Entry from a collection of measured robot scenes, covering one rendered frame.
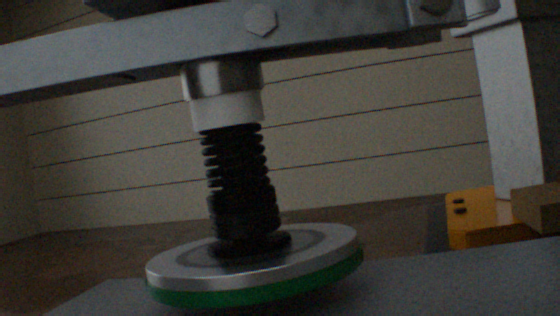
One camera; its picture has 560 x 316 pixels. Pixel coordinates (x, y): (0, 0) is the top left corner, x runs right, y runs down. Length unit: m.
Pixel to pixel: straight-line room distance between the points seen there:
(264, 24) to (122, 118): 7.53
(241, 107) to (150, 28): 0.11
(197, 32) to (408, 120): 6.04
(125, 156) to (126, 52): 7.50
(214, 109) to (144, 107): 7.26
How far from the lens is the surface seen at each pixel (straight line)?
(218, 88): 0.55
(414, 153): 6.55
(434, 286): 0.57
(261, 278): 0.49
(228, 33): 0.53
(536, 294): 0.51
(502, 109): 1.28
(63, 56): 0.57
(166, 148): 7.66
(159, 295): 0.54
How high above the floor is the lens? 1.02
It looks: 4 degrees down
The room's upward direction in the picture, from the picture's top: 9 degrees counter-clockwise
